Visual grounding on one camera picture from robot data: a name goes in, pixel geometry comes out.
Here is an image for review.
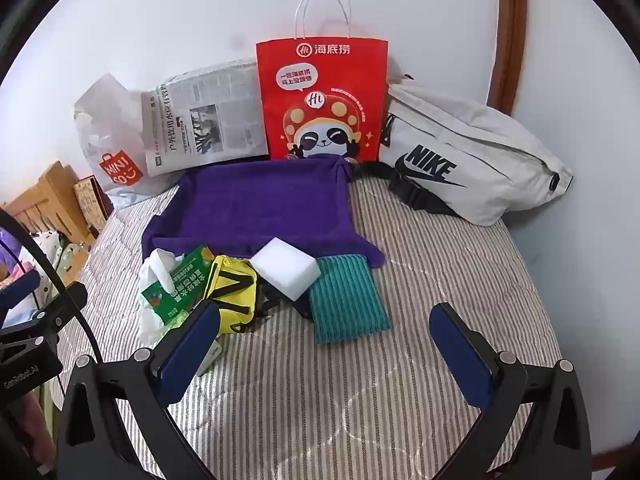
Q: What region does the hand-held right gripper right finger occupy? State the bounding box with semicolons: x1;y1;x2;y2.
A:
429;301;593;480

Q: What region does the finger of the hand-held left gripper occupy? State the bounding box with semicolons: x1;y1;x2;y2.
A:
27;281;88;333
0;270;42;311

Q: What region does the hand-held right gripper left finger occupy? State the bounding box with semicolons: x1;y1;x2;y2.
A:
52;301;223;480

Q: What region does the yellow pouch with black straps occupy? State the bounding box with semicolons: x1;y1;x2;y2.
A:
204;255;261;336

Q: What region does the dark green tissue pack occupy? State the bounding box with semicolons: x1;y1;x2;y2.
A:
141;245;217;326

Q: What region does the white textured tissue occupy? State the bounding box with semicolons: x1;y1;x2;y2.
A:
139;247;176;306

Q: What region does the teal striped dish cloth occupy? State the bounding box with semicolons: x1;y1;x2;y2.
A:
306;255;392;346

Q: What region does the white sponge block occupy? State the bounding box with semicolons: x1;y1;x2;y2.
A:
249;237;322;293

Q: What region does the purple towel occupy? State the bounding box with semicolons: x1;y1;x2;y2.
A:
141;154;392;273

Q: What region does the lilac fabric item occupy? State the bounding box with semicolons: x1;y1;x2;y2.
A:
0;227;23;273

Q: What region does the white printed cloth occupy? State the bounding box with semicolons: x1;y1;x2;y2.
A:
20;229;66;281

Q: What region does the wooden headboard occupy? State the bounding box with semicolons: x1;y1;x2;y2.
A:
0;160;101;248

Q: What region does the brown patterned box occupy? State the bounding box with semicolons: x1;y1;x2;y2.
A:
74;175;115;233

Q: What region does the white plastic shopping bag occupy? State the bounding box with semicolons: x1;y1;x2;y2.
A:
74;72;181;211

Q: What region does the beige waist bag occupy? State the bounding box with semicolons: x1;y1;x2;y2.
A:
357;76;576;227

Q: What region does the newspaper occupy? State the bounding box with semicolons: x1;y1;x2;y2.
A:
140;57;271;178

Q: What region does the red panda-print paper bag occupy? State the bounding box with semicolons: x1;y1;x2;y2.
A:
255;0;390;163

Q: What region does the left hand-held gripper cable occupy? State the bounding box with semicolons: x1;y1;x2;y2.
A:
0;208;108;366

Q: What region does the wooden door frame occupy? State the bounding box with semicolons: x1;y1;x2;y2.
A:
487;0;528;116

